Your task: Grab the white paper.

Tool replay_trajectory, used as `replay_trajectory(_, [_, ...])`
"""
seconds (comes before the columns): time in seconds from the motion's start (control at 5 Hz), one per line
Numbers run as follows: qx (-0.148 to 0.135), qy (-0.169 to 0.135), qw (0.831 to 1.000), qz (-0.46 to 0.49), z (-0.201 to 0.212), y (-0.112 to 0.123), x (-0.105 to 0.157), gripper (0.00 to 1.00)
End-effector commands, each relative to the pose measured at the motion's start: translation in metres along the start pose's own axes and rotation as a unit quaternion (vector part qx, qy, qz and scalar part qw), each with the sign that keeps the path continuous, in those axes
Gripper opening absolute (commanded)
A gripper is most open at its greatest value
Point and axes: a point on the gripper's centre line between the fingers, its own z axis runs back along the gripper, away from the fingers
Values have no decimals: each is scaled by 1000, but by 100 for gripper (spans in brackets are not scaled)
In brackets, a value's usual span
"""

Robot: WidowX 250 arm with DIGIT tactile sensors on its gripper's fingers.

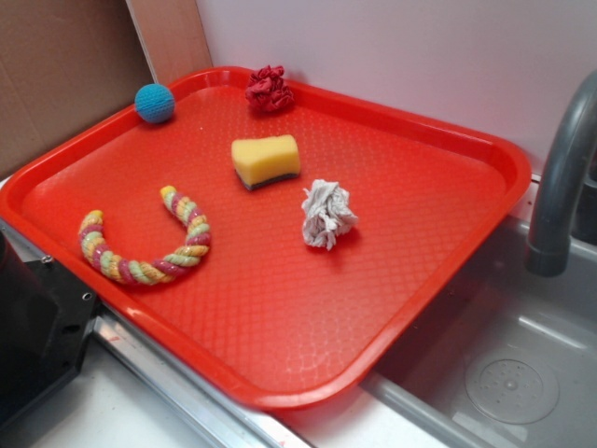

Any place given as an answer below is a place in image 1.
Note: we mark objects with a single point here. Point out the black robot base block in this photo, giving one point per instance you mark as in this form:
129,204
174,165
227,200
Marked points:
47,316

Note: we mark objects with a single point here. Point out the blue knitted ball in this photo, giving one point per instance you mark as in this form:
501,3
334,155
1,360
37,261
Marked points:
154,103

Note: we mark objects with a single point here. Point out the grey toy sink basin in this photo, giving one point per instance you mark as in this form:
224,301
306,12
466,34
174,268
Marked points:
501,357

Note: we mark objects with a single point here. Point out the multicoloured braided rope toy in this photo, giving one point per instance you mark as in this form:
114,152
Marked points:
179,262

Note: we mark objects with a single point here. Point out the grey plastic faucet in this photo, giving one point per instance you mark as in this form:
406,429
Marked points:
565,205

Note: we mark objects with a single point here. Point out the crumpled white paper ball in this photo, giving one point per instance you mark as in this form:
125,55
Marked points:
327,214

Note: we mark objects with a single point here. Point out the crumpled red cloth ball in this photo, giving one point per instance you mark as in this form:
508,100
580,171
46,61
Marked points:
267,90

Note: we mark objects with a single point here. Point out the brown cardboard panel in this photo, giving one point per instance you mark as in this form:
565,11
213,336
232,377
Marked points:
66,65

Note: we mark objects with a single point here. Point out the red plastic tray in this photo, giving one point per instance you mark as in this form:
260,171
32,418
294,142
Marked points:
271,321

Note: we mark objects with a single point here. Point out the yellow sponge with dark base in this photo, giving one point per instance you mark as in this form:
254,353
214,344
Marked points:
259,162

